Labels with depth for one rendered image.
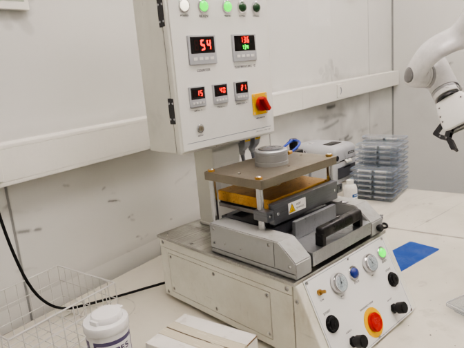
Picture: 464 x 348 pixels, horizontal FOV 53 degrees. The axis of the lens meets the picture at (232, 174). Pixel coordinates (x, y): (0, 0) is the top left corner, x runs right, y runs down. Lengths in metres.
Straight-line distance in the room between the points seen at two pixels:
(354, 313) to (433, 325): 0.21
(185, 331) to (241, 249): 0.20
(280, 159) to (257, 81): 0.26
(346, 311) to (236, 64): 0.63
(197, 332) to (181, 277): 0.28
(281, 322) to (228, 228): 0.22
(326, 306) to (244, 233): 0.22
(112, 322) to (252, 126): 0.60
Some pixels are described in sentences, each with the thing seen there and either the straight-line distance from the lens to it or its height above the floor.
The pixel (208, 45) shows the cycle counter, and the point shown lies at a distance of 1.13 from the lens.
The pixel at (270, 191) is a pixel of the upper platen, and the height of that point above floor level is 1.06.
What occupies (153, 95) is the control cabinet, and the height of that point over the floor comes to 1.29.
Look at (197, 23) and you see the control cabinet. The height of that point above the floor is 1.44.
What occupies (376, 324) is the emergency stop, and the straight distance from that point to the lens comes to 1.07.
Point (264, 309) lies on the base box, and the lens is 1.02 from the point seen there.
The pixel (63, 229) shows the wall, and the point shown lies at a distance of 1.37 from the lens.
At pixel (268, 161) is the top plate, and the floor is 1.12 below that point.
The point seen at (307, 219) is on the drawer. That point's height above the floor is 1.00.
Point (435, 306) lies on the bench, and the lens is 1.25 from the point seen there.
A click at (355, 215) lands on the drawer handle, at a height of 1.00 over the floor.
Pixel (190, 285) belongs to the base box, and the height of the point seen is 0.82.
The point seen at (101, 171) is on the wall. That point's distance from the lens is 1.42.
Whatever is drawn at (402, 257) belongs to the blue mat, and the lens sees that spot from 1.49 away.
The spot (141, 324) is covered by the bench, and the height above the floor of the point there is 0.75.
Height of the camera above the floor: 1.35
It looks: 13 degrees down
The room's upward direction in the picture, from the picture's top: 5 degrees counter-clockwise
